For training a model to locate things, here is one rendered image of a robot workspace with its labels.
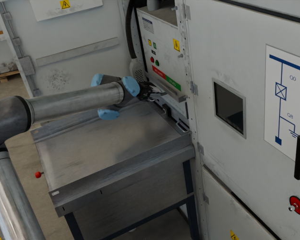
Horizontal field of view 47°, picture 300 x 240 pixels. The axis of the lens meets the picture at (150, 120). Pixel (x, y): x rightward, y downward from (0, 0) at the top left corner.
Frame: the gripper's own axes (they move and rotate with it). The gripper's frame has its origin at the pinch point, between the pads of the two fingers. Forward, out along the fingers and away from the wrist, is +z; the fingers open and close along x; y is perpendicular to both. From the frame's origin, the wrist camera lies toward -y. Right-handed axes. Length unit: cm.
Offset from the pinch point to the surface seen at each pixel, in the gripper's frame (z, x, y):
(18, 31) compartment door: -65, 6, -43
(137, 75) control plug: -4.5, 1.4, -19.8
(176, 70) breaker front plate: -3.2, 15.9, 12.8
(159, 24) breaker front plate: -12.6, 32.5, 1.1
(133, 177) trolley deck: -17.6, -32.4, 29.7
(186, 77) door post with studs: -9.1, 17.5, 30.0
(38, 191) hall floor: -20, -130, -94
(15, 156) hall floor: -30, -136, -158
